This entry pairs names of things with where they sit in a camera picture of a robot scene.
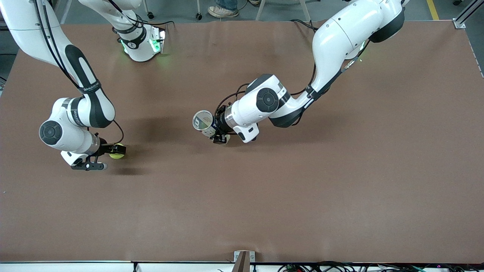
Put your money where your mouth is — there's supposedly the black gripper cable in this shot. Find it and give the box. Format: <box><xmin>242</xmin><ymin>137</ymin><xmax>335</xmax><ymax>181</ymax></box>
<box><xmin>34</xmin><ymin>0</ymin><xmax>125</xmax><ymax>146</ymax></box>
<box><xmin>214</xmin><ymin>63</ymin><xmax>316</xmax><ymax>116</ymax></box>

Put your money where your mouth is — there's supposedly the brown wooden post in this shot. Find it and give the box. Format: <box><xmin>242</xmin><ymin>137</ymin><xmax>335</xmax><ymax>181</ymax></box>
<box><xmin>231</xmin><ymin>251</ymin><xmax>250</xmax><ymax>272</ymax></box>

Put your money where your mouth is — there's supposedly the small metal bracket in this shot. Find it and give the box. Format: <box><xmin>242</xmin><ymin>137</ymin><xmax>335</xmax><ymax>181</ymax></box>
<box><xmin>234</xmin><ymin>250</ymin><xmax>256</xmax><ymax>263</ymax></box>

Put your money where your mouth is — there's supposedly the black arm base cable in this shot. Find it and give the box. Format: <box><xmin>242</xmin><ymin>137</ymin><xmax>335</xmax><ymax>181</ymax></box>
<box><xmin>290</xmin><ymin>19</ymin><xmax>319</xmax><ymax>31</ymax></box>
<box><xmin>134</xmin><ymin>15</ymin><xmax>175</xmax><ymax>27</ymax></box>

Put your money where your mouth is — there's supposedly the brown table cover sheet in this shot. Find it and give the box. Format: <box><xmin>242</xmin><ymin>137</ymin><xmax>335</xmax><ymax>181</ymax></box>
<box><xmin>0</xmin><ymin>20</ymin><xmax>484</xmax><ymax>264</ymax></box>

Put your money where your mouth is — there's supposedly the clear tennis ball can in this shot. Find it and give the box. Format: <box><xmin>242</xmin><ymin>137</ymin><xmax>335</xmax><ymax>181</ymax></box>
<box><xmin>192</xmin><ymin>110</ymin><xmax>231</xmax><ymax>145</ymax></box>

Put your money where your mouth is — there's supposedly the white table edge rail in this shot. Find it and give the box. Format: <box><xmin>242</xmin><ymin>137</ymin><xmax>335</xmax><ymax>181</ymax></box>
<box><xmin>0</xmin><ymin>261</ymin><xmax>484</xmax><ymax>272</ymax></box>

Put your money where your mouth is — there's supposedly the yellow tennis ball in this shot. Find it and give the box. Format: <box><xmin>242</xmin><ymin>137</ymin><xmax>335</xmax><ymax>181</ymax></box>
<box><xmin>109</xmin><ymin>143</ymin><xmax>126</xmax><ymax>159</ymax></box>

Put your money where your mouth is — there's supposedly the tangled cable bundle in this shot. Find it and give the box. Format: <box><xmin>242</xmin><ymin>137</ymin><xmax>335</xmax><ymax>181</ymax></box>
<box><xmin>278</xmin><ymin>261</ymin><xmax>484</xmax><ymax>272</ymax></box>

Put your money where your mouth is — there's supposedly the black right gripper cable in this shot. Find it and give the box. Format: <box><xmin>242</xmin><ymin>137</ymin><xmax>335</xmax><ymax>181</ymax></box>
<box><xmin>34</xmin><ymin>0</ymin><xmax>125</xmax><ymax>146</ymax></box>

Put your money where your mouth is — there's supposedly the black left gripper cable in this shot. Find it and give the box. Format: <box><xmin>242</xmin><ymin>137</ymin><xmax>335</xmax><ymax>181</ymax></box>
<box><xmin>214</xmin><ymin>63</ymin><xmax>316</xmax><ymax>116</ymax></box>

